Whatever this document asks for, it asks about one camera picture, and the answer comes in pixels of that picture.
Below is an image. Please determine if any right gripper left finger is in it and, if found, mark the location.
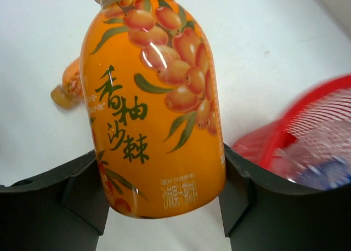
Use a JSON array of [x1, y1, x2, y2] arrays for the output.
[[1, 151, 109, 250]]

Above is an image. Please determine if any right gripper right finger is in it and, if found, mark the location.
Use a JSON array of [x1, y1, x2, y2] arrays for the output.
[[219, 146, 350, 251]]

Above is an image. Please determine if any clear bottle blue label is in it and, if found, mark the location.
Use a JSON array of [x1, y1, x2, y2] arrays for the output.
[[295, 156, 350, 191]]

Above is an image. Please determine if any large clear plastic bottle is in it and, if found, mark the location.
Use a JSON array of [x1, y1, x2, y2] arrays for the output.
[[270, 121, 350, 183]]

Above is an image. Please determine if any orange juice bottle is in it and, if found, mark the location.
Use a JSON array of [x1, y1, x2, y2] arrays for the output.
[[50, 58, 83, 110]]

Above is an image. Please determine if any orange bottle patterned label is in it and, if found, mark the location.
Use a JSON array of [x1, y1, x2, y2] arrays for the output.
[[80, 0, 225, 219]]

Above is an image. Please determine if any red plastic mesh basket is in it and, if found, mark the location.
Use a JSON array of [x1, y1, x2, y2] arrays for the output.
[[232, 75, 350, 172]]

